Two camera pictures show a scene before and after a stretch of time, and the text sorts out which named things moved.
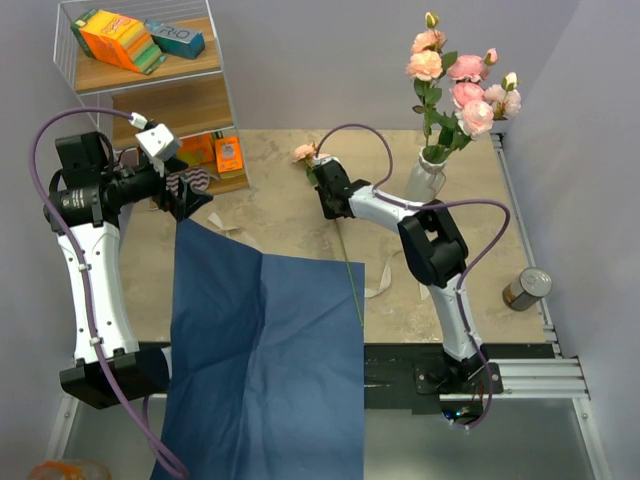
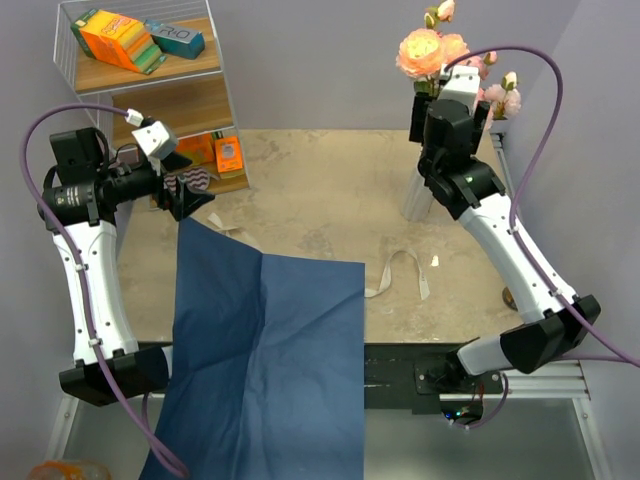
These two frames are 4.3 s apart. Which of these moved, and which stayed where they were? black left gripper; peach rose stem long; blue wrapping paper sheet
Moved: peach rose stem long
Stayed: blue wrapping paper sheet; black left gripper
